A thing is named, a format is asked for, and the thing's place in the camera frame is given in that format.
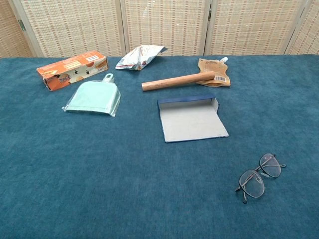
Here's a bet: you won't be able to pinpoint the orange cardboard snack box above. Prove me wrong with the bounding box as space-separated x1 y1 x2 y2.
36 50 109 92

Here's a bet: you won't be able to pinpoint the small blue box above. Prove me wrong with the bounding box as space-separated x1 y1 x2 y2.
157 94 229 143

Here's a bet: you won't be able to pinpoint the thin black metal eyeglasses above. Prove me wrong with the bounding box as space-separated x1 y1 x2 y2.
235 153 287 204

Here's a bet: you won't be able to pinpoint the woven folding screen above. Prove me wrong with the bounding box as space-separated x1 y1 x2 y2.
0 0 319 59

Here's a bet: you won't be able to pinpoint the brown spout pouch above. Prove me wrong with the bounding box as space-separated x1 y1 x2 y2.
196 56 231 88

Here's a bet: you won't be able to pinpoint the wooden rolling pin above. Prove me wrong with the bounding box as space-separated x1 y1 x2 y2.
141 71 215 92

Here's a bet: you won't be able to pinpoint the mint green dustpan in plastic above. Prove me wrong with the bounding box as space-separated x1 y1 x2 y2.
61 73 122 118

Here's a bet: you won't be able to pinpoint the teal table cloth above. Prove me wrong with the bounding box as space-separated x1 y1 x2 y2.
0 53 319 239

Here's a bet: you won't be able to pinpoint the crumpled white snack bag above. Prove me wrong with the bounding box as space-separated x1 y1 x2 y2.
115 45 168 72

